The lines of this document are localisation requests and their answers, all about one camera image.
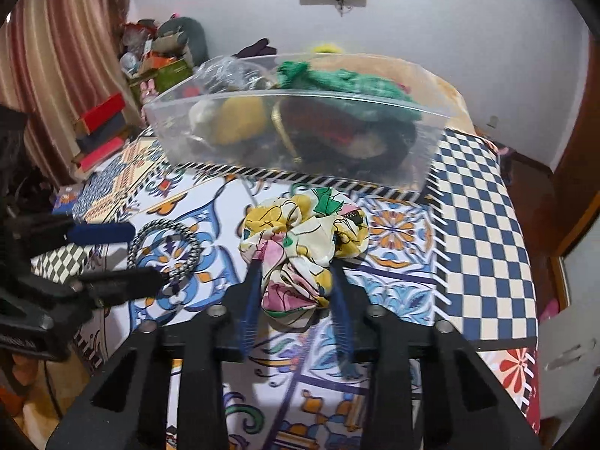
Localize striped brown curtain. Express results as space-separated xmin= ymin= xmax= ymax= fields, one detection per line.
xmin=1 ymin=0 xmax=141 ymax=186

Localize green gift bag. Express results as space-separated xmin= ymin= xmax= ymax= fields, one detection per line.
xmin=129 ymin=59 xmax=192 ymax=107

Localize floral fabric scrunchie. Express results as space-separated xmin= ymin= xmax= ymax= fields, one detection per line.
xmin=239 ymin=187 xmax=369 ymax=330

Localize clear plastic storage box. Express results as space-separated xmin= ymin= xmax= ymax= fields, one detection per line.
xmin=143 ymin=53 xmax=450 ymax=198

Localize pink rabbit toy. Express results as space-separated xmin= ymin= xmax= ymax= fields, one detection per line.
xmin=139 ymin=78 xmax=159 ymax=105

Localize dark purple garment pile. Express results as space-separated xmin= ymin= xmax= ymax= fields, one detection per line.
xmin=234 ymin=37 xmax=278 ymax=59

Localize red box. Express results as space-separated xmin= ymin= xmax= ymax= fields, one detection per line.
xmin=73 ymin=93 xmax=125 ymax=135

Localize yellow curved pillow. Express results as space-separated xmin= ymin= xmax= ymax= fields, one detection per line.
xmin=311 ymin=43 xmax=344 ymax=54

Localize grey gloves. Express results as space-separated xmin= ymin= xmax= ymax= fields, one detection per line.
xmin=193 ymin=56 xmax=278 ymax=93

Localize patterned colourful tablecloth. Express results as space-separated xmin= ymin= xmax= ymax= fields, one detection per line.
xmin=27 ymin=128 xmax=543 ymax=450

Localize green knitted cloth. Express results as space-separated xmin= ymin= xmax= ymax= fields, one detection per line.
xmin=277 ymin=61 xmax=422 ymax=122

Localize black white braided cord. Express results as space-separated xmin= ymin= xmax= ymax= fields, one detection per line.
xmin=126 ymin=217 xmax=206 ymax=292

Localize grey green plush toy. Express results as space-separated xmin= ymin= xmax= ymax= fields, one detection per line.
xmin=151 ymin=16 xmax=209 ymax=68

